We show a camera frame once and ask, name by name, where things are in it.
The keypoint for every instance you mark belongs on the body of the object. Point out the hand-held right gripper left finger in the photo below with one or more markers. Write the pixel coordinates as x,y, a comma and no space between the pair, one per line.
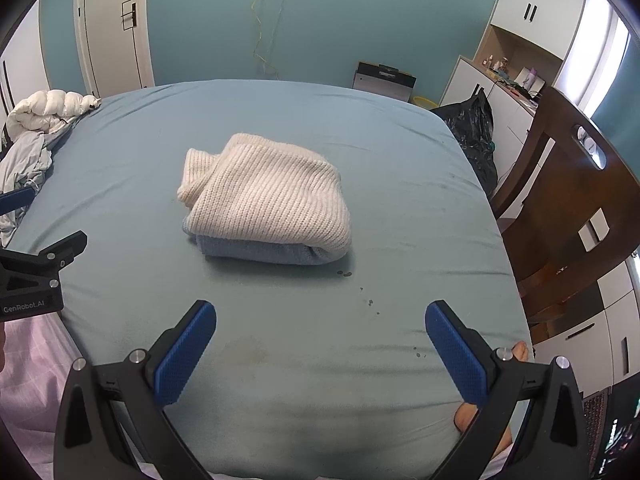
182,355

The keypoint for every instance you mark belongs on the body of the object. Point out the yellow round object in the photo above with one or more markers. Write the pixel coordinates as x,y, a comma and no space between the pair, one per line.
424,101

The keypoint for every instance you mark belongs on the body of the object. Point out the grey crumpled cloth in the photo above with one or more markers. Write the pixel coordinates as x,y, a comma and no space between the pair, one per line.
25,155

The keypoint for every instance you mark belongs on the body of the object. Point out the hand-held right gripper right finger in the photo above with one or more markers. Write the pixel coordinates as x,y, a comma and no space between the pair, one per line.
457,355

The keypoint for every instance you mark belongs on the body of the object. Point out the person's right foot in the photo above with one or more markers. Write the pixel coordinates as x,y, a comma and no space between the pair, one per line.
465,417

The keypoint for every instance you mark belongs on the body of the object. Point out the blue bed sheet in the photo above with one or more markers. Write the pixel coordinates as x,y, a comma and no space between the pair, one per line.
300,335

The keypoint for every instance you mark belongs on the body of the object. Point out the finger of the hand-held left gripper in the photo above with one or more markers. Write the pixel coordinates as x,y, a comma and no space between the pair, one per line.
45,260
15,201

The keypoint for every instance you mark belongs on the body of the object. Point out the blue and white knit sweater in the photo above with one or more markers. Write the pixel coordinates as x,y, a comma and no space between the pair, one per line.
265,195

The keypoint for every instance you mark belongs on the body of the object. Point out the white drawer cabinet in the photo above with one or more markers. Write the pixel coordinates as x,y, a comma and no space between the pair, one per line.
600,330

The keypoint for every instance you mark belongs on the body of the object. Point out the black garbage bag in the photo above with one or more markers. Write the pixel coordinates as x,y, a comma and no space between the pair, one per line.
470,125

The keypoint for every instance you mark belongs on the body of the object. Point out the white bottle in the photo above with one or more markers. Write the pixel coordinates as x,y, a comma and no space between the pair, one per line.
531,80

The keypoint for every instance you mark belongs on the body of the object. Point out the white door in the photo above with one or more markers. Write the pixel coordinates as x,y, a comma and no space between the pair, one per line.
110,35

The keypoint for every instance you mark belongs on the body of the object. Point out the black laptop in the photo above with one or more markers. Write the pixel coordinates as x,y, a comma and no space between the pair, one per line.
597,425

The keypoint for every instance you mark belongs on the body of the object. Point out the brown wooden chair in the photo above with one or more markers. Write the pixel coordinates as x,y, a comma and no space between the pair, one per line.
560,200

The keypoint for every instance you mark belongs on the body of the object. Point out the bright window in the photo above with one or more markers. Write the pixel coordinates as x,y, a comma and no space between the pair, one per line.
600,50

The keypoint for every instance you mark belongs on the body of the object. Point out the black cardboard box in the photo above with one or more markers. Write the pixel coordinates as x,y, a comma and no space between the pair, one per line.
382,85

